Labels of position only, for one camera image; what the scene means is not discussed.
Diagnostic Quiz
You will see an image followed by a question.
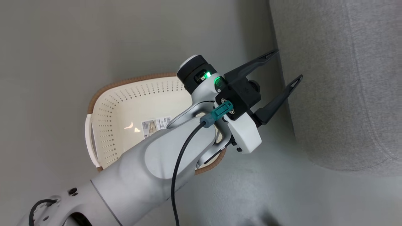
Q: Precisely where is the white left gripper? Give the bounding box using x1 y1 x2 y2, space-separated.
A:
224 50 304 154

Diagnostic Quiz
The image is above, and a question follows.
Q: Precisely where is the cream perforated plastic laundry basket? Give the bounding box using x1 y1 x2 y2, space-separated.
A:
85 73 227 175

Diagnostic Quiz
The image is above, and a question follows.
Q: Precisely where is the grey fabric sofa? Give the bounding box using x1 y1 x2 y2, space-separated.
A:
269 0 402 177

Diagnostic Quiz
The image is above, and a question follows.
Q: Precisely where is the white paper label sticker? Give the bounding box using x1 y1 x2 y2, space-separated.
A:
141 116 172 139

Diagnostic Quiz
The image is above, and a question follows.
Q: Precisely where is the black cable with teal connector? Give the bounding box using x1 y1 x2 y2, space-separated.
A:
171 100 235 226

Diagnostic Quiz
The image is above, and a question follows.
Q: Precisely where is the thin black cable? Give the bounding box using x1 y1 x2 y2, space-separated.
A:
29 199 58 226

